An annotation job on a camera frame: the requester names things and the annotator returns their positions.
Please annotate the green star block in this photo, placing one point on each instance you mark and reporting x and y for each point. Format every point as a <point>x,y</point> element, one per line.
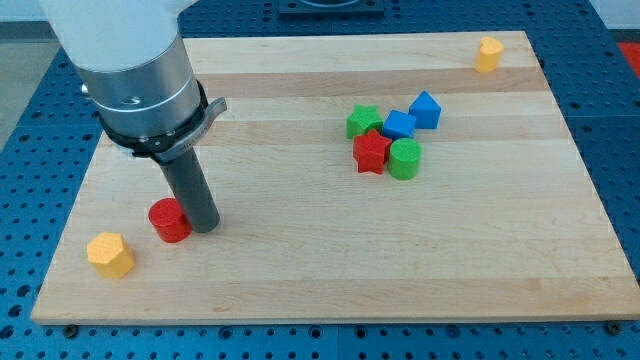
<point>363,119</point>

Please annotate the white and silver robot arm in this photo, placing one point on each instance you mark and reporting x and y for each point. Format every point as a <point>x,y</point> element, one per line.
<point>132,60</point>

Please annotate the blue cube block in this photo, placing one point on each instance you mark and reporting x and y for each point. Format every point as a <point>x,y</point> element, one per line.
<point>399,125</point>

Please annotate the yellow heart block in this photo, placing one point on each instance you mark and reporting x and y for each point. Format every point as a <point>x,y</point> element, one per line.
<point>490,51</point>

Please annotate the wooden board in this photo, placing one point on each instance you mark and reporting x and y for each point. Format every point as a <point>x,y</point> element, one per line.
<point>502,223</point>

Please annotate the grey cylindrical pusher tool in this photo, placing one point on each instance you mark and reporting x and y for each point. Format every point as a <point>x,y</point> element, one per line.
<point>190,188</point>

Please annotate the green cylinder block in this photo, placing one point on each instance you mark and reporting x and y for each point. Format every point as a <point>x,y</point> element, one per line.
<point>404,158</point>

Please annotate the blue pentagon block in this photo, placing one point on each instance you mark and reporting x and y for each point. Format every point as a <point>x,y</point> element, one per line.
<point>426,110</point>

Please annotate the red cylinder block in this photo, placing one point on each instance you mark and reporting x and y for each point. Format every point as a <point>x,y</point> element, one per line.
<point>169,221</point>

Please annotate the yellow hexagon block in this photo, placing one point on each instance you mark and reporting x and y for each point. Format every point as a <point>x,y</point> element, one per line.
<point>110,255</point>

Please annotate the black clamp with metal lever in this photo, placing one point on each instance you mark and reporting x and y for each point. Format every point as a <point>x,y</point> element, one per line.
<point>174,143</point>

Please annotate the red star block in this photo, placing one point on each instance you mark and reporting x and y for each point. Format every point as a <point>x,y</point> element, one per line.
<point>371,152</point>

